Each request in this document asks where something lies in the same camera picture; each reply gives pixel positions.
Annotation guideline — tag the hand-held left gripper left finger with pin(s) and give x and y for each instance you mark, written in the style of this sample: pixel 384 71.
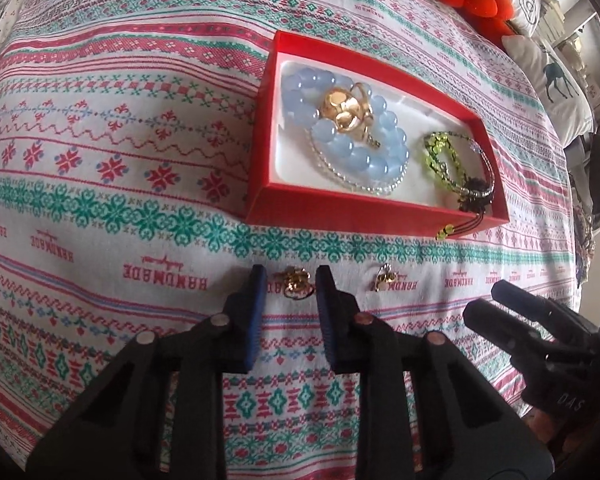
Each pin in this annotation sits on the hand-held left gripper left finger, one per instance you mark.
pixel 255 310

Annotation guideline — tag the patterned knit-print blanket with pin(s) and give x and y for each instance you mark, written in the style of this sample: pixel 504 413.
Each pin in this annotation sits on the patterned knit-print blanket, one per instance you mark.
pixel 130 110

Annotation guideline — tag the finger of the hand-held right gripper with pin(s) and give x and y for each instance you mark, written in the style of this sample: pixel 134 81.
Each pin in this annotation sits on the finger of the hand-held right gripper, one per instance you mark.
pixel 517 296
pixel 490 320

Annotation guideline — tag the red cardboard box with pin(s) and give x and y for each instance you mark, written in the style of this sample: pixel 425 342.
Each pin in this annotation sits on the red cardboard box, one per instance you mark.
pixel 360 215

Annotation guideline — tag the white pillow with deer print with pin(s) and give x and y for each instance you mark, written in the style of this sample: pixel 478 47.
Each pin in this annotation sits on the white pillow with deer print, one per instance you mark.
pixel 555 75

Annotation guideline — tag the light wooden slatted frame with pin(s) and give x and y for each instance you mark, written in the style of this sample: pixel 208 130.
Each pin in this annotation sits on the light wooden slatted frame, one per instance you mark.
pixel 552 15

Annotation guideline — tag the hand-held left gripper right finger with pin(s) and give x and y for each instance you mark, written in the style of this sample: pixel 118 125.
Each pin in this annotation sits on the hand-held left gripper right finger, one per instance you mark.
pixel 327 320

